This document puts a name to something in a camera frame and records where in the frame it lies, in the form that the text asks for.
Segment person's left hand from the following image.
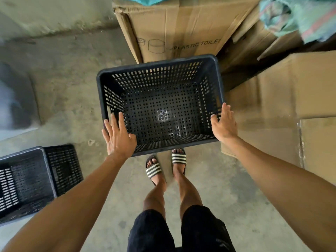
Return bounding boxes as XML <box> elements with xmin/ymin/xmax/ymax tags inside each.
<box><xmin>101</xmin><ymin>112</ymin><xmax>138</xmax><ymax>159</ymax></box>

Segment person's right hand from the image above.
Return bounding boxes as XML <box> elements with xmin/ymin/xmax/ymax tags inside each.
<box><xmin>210</xmin><ymin>103</ymin><xmax>238</xmax><ymax>145</ymax></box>

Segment black plastic crate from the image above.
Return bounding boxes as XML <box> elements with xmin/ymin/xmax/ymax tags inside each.
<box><xmin>96</xmin><ymin>54</ymin><xmax>225</xmax><ymax>157</ymax></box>
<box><xmin>0</xmin><ymin>144</ymin><xmax>84</xmax><ymax>226</ymax></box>

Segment person's right forearm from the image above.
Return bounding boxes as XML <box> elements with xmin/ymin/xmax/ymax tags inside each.
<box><xmin>223</xmin><ymin>136</ymin><xmax>336</xmax><ymax>252</ymax></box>

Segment person's left forearm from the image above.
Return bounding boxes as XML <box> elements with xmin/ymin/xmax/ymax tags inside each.
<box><xmin>2</xmin><ymin>152</ymin><xmax>129</xmax><ymax>252</ymax></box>

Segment person's left leg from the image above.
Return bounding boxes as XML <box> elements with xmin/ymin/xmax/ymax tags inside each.
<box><xmin>143</xmin><ymin>159</ymin><xmax>167</xmax><ymax>218</ymax></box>

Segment person's leg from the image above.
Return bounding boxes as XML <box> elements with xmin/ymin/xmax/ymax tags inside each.
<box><xmin>173</xmin><ymin>165</ymin><xmax>203</xmax><ymax>221</ymax></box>
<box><xmin>143</xmin><ymin>159</ymin><xmax>167</xmax><ymax>218</ymax></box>

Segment person's right leg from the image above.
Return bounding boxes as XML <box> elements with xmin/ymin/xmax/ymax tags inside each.
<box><xmin>173</xmin><ymin>165</ymin><xmax>203</xmax><ymax>221</ymax></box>

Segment left striped sandal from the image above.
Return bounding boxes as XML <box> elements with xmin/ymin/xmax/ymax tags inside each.
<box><xmin>146</xmin><ymin>154</ymin><xmax>165</xmax><ymax>186</ymax></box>

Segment large plain cardboard box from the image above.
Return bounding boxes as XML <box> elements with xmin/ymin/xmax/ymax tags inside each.
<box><xmin>220</xmin><ymin>51</ymin><xmax>336</xmax><ymax>187</ymax></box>

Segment black shorts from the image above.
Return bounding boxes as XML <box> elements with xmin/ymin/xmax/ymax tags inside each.
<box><xmin>127</xmin><ymin>205</ymin><xmax>236</xmax><ymax>252</ymax></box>

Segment printed cardboard box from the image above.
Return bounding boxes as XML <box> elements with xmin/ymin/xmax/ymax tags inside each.
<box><xmin>112</xmin><ymin>0</ymin><xmax>262</xmax><ymax>64</ymax></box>

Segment pale green striped sack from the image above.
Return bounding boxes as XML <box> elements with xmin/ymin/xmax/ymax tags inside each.
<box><xmin>258</xmin><ymin>0</ymin><xmax>336</xmax><ymax>44</ymax></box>

